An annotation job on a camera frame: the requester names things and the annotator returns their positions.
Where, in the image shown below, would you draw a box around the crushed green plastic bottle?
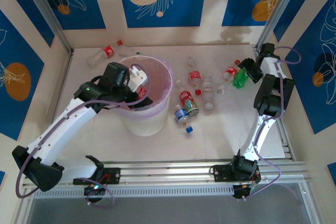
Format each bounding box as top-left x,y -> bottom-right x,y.
233,68 -> 249,89

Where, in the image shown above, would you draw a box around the red label cola bottle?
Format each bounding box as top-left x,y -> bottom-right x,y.
138,86 -> 149,100
223,59 -> 242,82
185,56 -> 203,87
86,39 -> 124,68

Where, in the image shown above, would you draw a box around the purple plastic bin liner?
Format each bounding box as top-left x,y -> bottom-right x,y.
117,55 -> 176,119

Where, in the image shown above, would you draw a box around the white plastic bin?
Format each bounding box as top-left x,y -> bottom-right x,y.
117,55 -> 176,137

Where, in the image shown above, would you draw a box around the crushed clear plastic bottle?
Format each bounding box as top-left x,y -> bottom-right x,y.
216,78 -> 232,96

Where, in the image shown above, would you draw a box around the white label clear bottle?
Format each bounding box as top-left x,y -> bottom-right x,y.
201,76 -> 215,111

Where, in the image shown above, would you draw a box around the red green Qoo bottle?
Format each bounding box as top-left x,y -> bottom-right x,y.
175,79 -> 200,117

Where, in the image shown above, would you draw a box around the blue label water bottle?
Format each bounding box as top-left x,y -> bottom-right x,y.
173,104 -> 190,127

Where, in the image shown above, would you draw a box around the grey panel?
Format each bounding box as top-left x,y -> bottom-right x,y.
15,182 -> 316,224

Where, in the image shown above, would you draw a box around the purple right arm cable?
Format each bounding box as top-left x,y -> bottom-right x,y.
243,46 -> 302,200

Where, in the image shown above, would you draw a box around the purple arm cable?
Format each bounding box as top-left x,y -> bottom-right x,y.
15,63 -> 148,199
243,46 -> 302,200

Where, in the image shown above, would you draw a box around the aluminium frame post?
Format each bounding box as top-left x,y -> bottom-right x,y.
256,0 -> 305,48
18,0 -> 75,55

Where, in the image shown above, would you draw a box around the aluminium side rail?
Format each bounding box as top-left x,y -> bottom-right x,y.
277,119 -> 296,161

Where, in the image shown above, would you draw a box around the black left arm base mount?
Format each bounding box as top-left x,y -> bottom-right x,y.
72,155 -> 121,204

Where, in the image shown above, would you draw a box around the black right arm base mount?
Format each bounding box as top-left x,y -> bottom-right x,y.
211,164 -> 260,201

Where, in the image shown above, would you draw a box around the aluminium mounting rail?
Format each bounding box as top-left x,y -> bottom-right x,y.
22,159 -> 310,190

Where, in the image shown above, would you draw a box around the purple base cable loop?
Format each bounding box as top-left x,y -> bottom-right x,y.
86,180 -> 116,208

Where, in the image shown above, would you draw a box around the grey slotted cable duct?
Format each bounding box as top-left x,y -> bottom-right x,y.
34,184 -> 236,198

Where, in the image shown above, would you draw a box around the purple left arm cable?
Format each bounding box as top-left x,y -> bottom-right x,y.
15,63 -> 148,199

